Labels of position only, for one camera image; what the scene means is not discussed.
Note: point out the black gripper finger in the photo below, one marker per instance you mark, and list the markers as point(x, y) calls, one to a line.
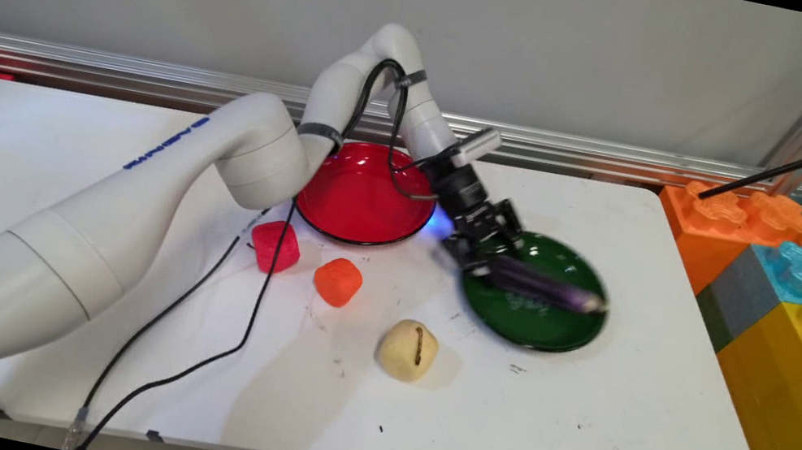
point(466, 253)
point(509, 228)

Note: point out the orange toy fruit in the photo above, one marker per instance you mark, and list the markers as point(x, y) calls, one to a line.
point(338, 282)

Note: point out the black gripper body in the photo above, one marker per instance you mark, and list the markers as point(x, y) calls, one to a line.
point(461, 190)

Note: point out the orange building block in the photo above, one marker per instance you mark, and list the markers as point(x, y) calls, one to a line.
point(723, 224)

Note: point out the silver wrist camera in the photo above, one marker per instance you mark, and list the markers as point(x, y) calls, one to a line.
point(476, 148)

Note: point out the red plate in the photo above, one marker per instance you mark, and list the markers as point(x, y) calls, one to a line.
point(364, 198)

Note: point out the grey building block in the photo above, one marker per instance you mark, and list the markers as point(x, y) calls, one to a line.
point(739, 297)

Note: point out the aluminium rail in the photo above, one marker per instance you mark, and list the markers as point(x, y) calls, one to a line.
point(626, 164)

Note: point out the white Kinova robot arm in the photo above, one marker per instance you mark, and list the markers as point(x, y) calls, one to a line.
point(120, 225)

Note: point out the beige toy pear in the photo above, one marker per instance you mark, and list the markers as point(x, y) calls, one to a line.
point(402, 351)

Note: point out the purple toy eggplant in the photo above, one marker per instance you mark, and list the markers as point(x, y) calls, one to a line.
point(547, 286)

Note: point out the green plate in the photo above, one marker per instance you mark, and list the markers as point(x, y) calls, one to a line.
point(540, 324)

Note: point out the red toy apple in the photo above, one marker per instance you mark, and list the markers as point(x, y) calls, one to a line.
point(276, 246)

